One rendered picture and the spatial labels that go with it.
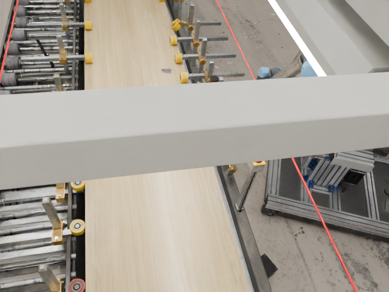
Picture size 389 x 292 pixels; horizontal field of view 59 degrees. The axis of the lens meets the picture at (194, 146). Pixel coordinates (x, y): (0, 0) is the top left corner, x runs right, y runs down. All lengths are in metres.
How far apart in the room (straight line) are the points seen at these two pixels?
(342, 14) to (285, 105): 0.36
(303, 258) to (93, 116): 2.89
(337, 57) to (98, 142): 0.40
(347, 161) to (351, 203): 0.85
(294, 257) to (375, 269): 0.67
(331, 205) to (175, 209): 1.57
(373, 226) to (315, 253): 0.53
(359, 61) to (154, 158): 0.35
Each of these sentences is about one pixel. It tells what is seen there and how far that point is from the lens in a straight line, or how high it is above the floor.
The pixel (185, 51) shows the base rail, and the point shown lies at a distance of 3.40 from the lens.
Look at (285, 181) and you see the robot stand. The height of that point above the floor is 0.21.
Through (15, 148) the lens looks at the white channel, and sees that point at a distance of 0.24.
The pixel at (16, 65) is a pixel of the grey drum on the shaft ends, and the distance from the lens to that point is 3.14.
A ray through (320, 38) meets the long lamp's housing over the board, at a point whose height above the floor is 2.35.
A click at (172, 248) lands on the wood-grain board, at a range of 1.88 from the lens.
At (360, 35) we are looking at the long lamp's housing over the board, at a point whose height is 2.38.
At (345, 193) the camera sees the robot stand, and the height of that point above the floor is 0.21.
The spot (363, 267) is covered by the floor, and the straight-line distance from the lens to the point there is 3.27.
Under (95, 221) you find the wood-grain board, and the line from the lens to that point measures 1.97.
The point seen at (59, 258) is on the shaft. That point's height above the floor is 0.82.
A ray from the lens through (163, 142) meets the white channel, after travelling 0.24.
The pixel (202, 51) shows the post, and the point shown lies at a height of 1.03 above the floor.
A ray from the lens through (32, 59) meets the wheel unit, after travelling 2.94.
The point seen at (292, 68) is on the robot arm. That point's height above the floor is 1.41.
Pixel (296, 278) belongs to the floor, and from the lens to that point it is 2.98.
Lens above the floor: 2.63
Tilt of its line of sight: 50 degrees down
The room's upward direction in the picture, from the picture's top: 9 degrees clockwise
